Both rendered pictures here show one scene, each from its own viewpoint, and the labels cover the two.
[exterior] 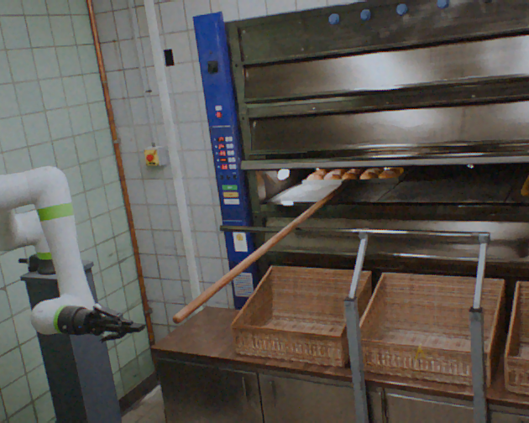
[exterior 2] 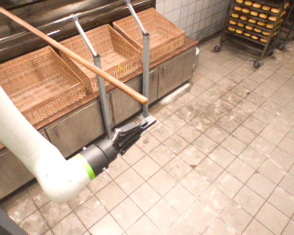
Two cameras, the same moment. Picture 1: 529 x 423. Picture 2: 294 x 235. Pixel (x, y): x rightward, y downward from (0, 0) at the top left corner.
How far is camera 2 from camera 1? 189 cm
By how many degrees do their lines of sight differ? 68
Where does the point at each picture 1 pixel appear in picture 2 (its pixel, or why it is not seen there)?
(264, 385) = (51, 133)
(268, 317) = not seen: hidden behind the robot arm
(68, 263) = (27, 127)
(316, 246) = (10, 44)
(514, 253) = (109, 10)
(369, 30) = not seen: outside the picture
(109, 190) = not seen: outside the picture
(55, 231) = not seen: outside the picture
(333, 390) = (88, 108)
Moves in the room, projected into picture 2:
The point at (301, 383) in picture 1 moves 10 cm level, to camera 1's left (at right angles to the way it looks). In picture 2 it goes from (71, 117) to (65, 126)
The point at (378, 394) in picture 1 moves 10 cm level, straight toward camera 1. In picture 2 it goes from (108, 96) to (117, 100)
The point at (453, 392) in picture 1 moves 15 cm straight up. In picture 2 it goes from (134, 75) to (134, 61)
